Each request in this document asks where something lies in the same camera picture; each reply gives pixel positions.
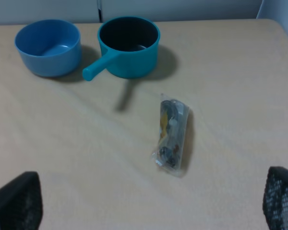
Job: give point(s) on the teal pot with handle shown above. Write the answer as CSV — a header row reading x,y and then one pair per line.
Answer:
x,y
129,48

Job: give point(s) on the blue plastic bowl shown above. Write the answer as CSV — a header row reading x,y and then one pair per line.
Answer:
x,y
50,48

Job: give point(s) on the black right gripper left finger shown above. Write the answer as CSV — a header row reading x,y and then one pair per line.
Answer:
x,y
21,204

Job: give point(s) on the clear bag of small parts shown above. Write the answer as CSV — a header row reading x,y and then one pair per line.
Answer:
x,y
172,131

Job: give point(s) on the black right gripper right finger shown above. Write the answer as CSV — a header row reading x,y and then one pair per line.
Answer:
x,y
275,199

